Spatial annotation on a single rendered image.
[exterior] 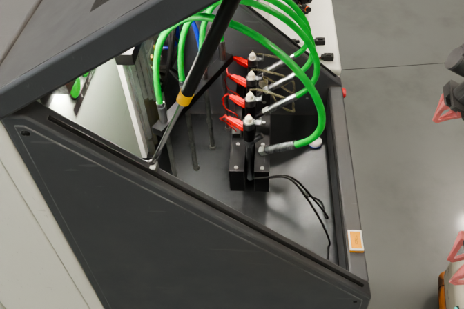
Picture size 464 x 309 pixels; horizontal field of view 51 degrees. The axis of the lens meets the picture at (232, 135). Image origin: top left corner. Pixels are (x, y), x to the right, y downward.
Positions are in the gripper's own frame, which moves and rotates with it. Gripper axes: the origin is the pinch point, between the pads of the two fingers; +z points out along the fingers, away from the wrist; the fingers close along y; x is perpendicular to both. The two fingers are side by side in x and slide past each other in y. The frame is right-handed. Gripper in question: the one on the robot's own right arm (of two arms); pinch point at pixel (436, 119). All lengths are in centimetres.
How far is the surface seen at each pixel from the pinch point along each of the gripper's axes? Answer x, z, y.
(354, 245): -14.9, 11.2, 39.3
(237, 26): -59, -18, 29
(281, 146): -39.0, 2.4, 30.5
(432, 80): 70, 75, -143
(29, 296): -73, 48, 62
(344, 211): -16.6, 13.4, 29.9
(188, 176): -50, 43, 18
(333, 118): -21.3, 15.6, -0.5
